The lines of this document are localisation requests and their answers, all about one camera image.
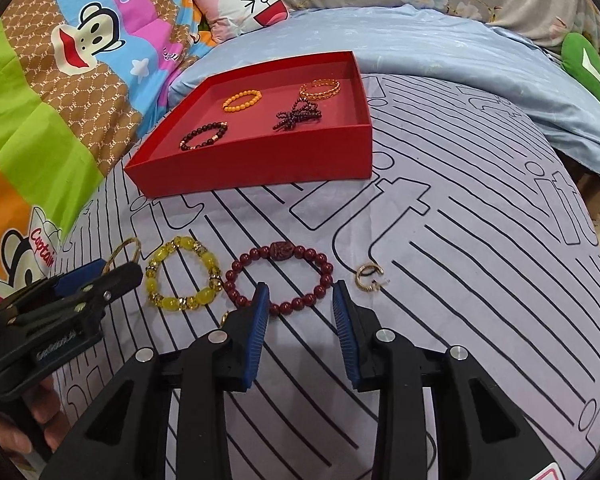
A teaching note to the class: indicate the red jewelry tray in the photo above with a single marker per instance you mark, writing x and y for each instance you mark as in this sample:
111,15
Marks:
225,134

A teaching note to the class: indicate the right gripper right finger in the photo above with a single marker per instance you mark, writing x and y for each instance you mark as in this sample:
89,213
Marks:
437,410

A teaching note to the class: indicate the thin gold bangle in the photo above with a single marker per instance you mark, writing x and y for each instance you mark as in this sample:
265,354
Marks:
131,241

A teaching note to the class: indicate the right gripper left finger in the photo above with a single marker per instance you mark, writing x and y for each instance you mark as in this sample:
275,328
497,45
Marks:
122,434

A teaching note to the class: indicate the green plush cushion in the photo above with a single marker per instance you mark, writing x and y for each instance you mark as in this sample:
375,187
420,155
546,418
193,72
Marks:
582,62

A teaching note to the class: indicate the pink cartoon face pillow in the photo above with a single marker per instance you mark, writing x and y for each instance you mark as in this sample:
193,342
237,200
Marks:
229,19

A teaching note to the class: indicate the lavender striped bed sheet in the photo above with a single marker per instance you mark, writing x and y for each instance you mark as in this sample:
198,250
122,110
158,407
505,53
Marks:
484,240

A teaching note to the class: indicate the colourful cartoon monkey blanket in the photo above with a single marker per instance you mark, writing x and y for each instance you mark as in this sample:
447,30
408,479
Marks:
80,82

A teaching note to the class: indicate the light blue pillow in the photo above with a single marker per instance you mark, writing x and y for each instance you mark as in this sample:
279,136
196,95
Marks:
427,43

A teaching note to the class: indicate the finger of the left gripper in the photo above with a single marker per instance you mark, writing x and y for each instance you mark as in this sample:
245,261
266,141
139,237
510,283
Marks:
38,300
71,282

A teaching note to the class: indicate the gold hoop earring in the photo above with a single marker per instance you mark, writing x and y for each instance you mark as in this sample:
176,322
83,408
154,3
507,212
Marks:
370,277

